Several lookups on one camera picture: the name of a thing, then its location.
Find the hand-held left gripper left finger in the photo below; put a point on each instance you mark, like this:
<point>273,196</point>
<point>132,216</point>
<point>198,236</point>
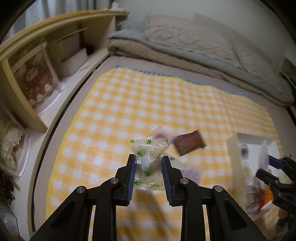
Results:
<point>131,176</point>

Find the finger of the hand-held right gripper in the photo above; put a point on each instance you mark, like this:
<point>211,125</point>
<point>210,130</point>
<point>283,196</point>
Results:
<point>276,162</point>
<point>270,179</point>

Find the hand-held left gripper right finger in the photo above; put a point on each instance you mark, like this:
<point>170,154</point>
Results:
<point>166,178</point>

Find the orange snack packet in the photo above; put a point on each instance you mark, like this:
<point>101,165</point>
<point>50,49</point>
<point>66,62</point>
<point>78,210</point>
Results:
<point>267,195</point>

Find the clear green-print candy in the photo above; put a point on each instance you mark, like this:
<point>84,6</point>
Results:
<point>145,148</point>

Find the white cardboard box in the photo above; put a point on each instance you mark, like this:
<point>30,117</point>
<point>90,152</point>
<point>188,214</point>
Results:
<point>237,157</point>

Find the brown chocolate packet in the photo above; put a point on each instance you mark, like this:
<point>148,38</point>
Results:
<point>189,142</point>

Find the small purple translucent packet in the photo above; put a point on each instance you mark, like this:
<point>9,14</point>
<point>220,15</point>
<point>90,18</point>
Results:
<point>159,134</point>

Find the yellow checkered blanket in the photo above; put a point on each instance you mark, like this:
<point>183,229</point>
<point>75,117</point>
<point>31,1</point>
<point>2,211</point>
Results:
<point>138,104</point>

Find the white side shelf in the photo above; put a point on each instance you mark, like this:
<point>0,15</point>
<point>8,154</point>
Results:
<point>288,71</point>

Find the cream lace item in bag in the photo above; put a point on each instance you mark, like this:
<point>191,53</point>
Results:
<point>11,139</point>

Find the wooden headboard shelf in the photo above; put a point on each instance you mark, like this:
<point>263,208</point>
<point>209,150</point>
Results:
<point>23,111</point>

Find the white box on shelf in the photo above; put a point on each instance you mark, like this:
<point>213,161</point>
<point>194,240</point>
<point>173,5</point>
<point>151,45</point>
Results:
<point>76,61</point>

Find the teddy bear in clear bag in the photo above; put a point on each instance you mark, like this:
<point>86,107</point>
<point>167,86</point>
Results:
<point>34,78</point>

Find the grey beige quilt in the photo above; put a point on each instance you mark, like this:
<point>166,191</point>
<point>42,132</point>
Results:
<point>185,41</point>

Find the beige box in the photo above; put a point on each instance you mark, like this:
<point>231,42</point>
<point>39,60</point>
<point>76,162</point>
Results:
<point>71,44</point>

